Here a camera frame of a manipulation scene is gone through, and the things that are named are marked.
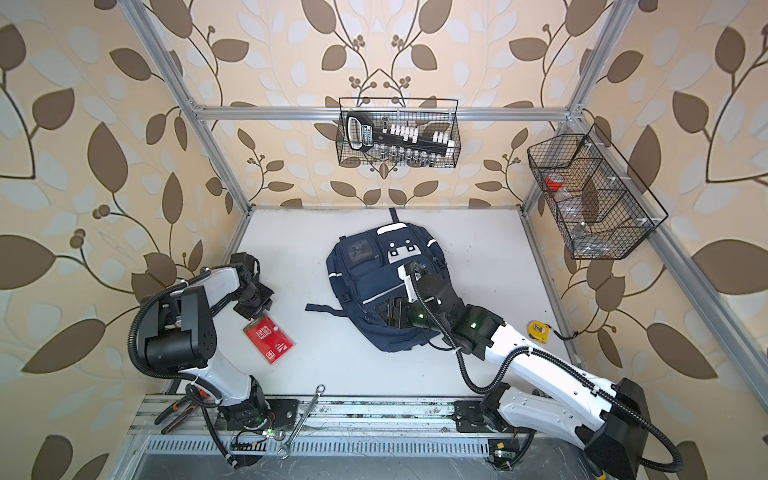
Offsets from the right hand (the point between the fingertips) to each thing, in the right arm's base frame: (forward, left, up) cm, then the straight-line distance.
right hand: (383, 310), depth 71 cm
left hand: (+13, +36, -19) cm, 43 cm away
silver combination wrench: (-12, +18, -21) cm, 30 cm away
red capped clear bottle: (+30, -48, +13) cm, 58 cm away
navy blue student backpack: (+18, -3, -14) cm, 23 cm away
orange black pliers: (-14, +47, -15) cm, 52 cm away
